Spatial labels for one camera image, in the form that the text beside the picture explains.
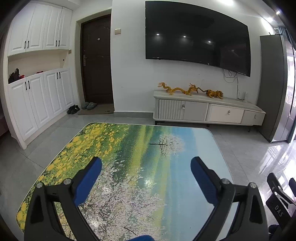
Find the wall-mounted black television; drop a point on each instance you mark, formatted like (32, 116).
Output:
(185, 32)

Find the grey tall cabinet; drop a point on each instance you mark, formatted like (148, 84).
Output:
(273, 83)

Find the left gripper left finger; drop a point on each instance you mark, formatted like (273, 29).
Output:
(42, 221)

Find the white TV cabinet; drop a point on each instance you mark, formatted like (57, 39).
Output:
(198, 108)

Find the dark brown entrance door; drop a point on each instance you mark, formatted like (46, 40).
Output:
(95, 60)

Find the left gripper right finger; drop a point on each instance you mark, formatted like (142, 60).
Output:
(249, 222)

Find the brown door mat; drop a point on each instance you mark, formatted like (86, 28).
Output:
(99, 109)

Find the white power strip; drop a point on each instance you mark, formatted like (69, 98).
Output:
(246, 97)

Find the golden tiger figurine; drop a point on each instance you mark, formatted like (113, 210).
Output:
(214, 94)

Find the golden dragon figurine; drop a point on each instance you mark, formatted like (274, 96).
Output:
(171, 91)

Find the wall light switch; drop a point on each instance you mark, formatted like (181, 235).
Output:
(117, 31)

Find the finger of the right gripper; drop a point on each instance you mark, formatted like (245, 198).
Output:
(276, 188)
(292, 184)

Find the black shoes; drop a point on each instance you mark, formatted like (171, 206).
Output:
(73, 109)

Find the white upper wall cabinet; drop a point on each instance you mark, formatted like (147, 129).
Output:
(39, 26)

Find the white lower shoe cabinet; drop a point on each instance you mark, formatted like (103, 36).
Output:
(39, 98)

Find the grey slippers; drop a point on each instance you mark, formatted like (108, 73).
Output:
(88, 105)

